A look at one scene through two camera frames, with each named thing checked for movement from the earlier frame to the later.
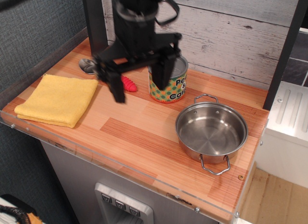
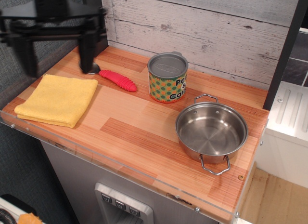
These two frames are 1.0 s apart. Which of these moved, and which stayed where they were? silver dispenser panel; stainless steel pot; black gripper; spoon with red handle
Moved: black gripper
Stayed: stainless steel pot; spoon with red handle; silver dispenser panel
